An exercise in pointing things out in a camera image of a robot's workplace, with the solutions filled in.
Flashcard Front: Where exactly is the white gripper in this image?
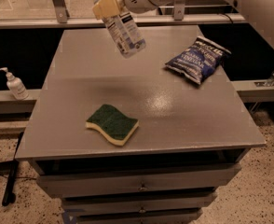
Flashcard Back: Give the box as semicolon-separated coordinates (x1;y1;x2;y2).
92;0;159;20

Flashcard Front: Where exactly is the clear plastic water bottle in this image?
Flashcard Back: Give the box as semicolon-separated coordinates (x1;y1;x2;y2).
93;0;146;58

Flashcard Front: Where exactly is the white pump dispenser bottle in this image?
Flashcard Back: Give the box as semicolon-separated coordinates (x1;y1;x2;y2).
0;67;29;100

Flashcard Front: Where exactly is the blue vinegar chips bag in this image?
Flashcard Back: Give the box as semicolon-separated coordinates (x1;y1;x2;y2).
165;36;231;85

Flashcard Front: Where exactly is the green yellow sponge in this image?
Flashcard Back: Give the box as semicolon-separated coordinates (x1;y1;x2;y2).
86;105;139;147

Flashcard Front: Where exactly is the grey drawer cabinet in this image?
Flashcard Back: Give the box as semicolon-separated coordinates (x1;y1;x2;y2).
17;26;265;224

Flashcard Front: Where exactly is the black stand leg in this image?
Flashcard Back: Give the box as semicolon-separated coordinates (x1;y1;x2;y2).
1;132;25;207

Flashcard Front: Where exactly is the metal window rail frame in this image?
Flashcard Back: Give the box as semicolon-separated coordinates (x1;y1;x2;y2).
0;0;274;30

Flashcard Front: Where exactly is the metal bracket on ledge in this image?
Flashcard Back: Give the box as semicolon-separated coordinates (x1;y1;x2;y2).
255;70;274;87

